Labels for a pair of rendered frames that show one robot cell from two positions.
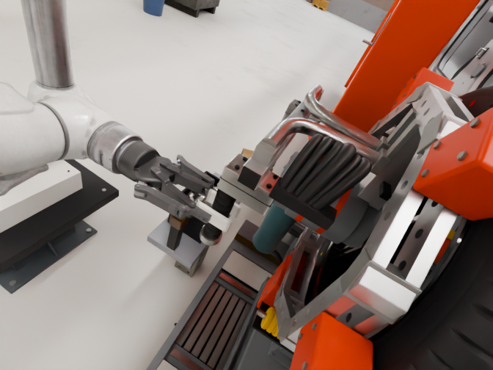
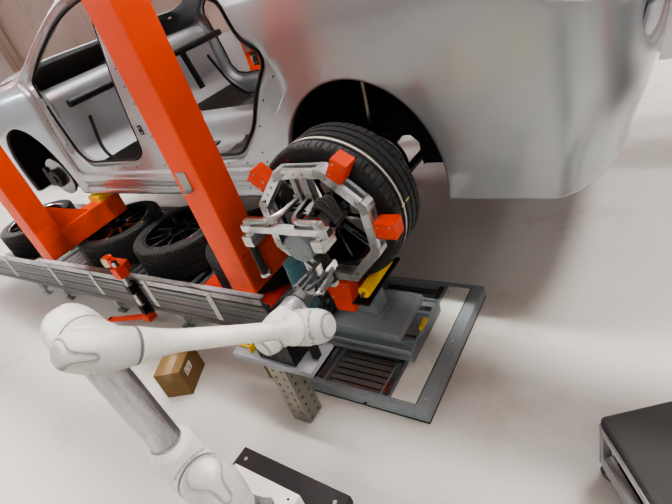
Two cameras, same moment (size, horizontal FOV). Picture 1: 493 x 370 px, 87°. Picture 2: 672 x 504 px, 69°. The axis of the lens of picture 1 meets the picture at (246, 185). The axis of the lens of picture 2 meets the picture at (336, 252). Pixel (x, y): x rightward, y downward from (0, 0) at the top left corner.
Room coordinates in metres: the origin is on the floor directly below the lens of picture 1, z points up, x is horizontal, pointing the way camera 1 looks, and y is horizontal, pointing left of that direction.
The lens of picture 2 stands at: (-0.50, 1.26, 1.80)
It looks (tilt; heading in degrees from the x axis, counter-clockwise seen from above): 32 degrees down; 302
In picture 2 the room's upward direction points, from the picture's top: 20 degrees counter-clockwise
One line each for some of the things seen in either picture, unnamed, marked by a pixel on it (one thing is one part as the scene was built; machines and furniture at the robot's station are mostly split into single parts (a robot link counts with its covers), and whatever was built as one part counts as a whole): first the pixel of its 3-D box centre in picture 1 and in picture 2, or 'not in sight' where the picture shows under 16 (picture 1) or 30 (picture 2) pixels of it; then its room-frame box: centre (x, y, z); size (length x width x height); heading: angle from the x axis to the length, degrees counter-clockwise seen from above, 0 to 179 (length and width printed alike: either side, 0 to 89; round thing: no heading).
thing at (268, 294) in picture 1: (293, 296); (349, 285); (0.45, -0.27, 0.48); 0.16 x 0.12 x 0.17; 81
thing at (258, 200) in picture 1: (251, 183); (323, 240); (0.32, -0.01, 0.93); 0.09 x 0.05 x 0.05; 81
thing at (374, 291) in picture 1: (351, 215); (320, 224); (0.46, -0.24, 0.85); 0.54 x 0.07 x 0.54; 171
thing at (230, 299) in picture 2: not in sight; (135, 285); (2.19, -0.49, 0.28); 2.47 x 0.09 x 0.22; 171
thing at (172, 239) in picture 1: (177, 227); (309, 339); (0.45, 0.13, 0.55); 0.03 x 0.03 x 0.21; 81
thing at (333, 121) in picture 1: (353, 102); (270, 202); (0.57, -0.13, 1.03); 0.19 x 0.18 x 0.11; 81
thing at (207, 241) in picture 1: (219, 212); (327, 267); (0.33, 0.02, 0.83); 0.04 x 0.04 x 0.16
